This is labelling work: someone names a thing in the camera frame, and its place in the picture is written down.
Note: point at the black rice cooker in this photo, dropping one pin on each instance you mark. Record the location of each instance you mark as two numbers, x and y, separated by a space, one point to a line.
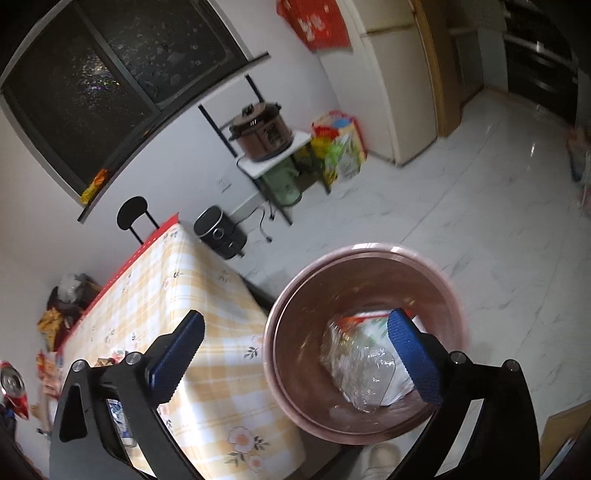
217 233

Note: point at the yellow snack packet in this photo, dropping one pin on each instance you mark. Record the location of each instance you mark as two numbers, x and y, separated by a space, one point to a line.
94 184

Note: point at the cream refrigerator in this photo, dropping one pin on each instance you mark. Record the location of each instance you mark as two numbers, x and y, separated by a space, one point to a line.
397 92

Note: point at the yellow plaid tablecloth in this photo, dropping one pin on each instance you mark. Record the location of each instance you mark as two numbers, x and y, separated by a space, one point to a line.
217 323

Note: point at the wooden door frame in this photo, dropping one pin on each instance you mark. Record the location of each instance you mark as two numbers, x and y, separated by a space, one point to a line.
436 69

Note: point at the white wall socket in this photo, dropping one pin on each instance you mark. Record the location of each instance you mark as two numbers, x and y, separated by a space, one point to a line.
226 185

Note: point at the white plastic bag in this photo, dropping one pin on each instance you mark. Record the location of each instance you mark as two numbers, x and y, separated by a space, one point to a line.
371 330

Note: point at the green plastic container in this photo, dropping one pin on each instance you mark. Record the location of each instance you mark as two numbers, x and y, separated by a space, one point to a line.
284 184

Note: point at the dark framed window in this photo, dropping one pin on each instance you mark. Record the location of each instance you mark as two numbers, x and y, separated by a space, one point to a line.
115 78

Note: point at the red printed cloth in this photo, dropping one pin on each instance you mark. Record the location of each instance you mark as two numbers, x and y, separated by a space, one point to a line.
318 23

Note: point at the wooden stool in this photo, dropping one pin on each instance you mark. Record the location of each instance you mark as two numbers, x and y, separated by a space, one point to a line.
87 295

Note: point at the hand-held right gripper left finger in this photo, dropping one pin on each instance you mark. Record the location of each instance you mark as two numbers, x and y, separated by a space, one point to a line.
178 355

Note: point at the brown pressure cooker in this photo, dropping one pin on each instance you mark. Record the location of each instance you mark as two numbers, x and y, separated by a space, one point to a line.
261 134

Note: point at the crushed silver drink can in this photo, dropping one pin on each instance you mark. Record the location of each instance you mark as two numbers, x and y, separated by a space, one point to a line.
11 383

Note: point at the cardboard box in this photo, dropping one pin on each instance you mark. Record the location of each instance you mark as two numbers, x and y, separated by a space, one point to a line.
561 438

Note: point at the white slipper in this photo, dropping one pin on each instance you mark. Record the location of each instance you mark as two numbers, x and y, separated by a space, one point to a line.
378 461

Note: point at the black rack with white shelf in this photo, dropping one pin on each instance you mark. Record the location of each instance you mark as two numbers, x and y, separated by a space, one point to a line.
272 166

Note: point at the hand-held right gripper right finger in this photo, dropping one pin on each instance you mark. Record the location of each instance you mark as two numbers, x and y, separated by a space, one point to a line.
415 360

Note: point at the yellow printed bag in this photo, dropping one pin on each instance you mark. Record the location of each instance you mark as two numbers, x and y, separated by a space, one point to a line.
51 325

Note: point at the colourful shopping bag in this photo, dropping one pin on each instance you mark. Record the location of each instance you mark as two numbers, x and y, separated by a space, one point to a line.
339 147

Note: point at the black built-in oven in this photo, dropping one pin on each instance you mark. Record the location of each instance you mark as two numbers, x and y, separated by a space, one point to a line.
540 69

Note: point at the black round-back chair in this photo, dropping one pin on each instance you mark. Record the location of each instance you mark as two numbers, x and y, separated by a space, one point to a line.
131 212

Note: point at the brown plastic waste bin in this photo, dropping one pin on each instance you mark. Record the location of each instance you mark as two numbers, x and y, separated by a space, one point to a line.
300 323

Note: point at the crumpled clear plastic bag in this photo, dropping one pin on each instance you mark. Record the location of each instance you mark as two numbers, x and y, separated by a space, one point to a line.
71 286

